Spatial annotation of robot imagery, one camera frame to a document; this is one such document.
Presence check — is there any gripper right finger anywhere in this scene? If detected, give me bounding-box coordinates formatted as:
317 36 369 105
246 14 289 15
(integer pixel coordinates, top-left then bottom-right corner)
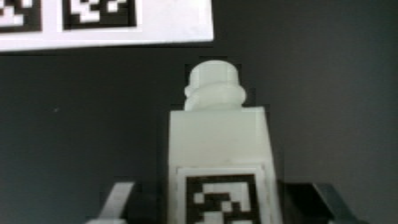
282 182 369 224

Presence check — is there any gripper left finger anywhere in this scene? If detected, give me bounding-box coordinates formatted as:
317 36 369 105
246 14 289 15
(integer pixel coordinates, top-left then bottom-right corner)
83 182 134 224

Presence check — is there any white table leg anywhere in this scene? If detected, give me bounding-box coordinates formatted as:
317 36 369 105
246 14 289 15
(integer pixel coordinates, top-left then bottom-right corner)
166 60 282 224

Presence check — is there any white marker sheet with tags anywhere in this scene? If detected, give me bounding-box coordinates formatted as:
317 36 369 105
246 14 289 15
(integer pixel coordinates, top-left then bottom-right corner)
0 0 214 52

